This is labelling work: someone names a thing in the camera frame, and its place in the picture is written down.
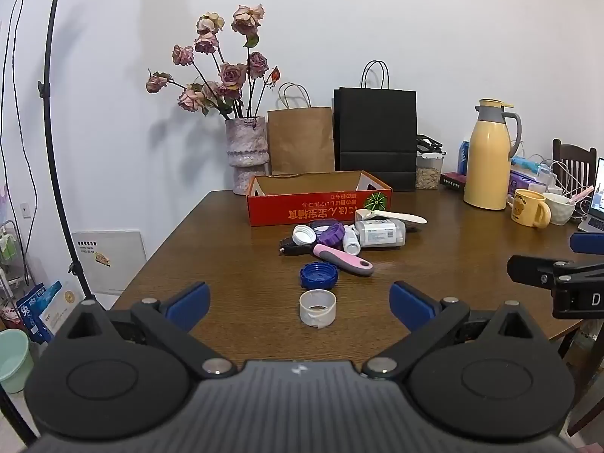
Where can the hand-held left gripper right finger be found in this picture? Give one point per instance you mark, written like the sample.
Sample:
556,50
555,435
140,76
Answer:
410,304

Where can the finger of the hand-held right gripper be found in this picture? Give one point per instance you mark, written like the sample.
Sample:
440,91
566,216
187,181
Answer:
587,244
531,269

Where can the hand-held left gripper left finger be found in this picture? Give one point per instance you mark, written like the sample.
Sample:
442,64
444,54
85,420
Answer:
188,302

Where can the clear cotton swab box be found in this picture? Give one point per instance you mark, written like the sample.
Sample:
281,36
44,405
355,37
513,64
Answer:
380,234

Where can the small white spray bottle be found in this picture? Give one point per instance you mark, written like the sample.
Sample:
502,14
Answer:
351,244

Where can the white remote control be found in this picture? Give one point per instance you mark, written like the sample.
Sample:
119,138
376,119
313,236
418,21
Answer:
401,218

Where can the white tape roll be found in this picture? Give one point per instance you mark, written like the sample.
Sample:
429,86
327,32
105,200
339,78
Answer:
316,319

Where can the blue bottle cap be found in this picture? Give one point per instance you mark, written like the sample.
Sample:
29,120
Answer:
318,274

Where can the purple ridged bottle cap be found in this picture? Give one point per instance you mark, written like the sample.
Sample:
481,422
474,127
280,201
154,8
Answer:
332,236

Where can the white bottle cap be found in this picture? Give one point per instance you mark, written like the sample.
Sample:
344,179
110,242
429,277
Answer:
304,235

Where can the red cardboard box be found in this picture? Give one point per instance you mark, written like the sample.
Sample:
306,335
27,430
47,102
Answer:
302,210

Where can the white cup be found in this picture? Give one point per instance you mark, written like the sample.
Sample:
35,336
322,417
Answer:
559,210

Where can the pink spoon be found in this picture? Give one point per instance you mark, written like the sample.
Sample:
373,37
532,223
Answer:
583,193

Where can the laptop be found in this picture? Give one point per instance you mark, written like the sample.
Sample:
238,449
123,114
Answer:
598,188

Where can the yellow mug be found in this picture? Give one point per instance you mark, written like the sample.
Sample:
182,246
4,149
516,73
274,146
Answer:
524,210

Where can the white envelope package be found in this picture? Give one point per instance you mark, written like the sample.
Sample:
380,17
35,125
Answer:
113,264

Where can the dark wooden chair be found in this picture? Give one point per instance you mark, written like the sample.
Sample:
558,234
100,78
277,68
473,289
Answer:
573,160

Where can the purple tissue pack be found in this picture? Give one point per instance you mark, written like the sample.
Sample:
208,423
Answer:
519,181

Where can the light blue plastic pack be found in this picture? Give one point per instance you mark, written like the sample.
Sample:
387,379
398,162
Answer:
526,166

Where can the yellow thermos jug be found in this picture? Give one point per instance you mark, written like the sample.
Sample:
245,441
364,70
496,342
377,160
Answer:
488,165

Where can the dark red box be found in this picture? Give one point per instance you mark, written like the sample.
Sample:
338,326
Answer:
452,181

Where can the clear oats container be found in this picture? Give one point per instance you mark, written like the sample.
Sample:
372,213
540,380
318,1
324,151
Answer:
427,177

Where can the blue drink can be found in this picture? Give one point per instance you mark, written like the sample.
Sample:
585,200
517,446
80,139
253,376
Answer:
463,158

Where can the blue white packages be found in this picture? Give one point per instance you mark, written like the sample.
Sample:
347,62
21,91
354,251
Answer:
40,311

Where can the mottled purple ceramic vase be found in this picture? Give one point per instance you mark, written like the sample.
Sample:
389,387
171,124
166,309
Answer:
245,151

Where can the black paper bag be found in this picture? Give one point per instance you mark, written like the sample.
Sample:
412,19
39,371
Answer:
377,132

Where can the green plastic bucket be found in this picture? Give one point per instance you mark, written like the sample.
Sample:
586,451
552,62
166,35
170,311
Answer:
14,358

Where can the storage rack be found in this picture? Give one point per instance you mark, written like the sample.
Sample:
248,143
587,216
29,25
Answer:
9,250

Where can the brown paper bag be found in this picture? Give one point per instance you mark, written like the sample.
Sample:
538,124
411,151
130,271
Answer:
302,141

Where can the dried pink roses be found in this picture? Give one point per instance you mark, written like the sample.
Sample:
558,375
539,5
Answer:
231,75

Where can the black light stand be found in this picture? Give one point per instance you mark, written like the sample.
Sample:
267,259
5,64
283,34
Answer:
44,88

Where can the white wall socket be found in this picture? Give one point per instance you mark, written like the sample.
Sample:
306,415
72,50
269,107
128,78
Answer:
25,211

